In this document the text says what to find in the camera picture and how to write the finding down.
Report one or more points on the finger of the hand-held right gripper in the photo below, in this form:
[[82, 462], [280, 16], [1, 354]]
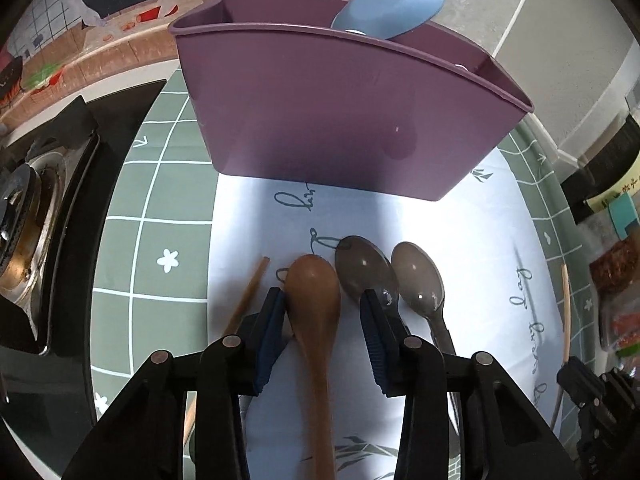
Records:
[[610, 445], [580, 377]]

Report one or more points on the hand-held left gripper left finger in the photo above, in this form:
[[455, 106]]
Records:
[[270, 340]]

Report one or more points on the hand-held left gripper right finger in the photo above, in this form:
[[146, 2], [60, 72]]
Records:
[[376, 345]]

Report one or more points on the brown wooden spoon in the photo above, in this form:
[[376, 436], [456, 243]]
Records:
[[315, 300]]

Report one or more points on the wooden chopstick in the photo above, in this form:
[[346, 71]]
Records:
[[250, 295], [565, 310]]

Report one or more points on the purple plastic utensil holder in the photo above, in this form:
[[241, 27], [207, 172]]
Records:
[[325, 120]]

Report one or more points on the white plastic spoon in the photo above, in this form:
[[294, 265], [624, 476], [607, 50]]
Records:
[[460, 66]]

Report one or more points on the small white spoon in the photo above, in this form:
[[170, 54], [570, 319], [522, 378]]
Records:
[[356, 32]]

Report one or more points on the blue plastic rice spoon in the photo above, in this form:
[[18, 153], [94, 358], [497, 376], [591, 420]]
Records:
[[395, 2]]

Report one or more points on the grey translucent spoon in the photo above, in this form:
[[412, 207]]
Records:
[[417, 280], [362, 265]]

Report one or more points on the green checked tablecloth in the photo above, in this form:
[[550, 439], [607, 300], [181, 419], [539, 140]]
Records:
[[165, 200]]

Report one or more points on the dark soy sauce bottle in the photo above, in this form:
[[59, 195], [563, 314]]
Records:
[[607, 180]]

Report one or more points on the black gas stove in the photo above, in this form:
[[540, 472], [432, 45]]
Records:
[[30, 210]]

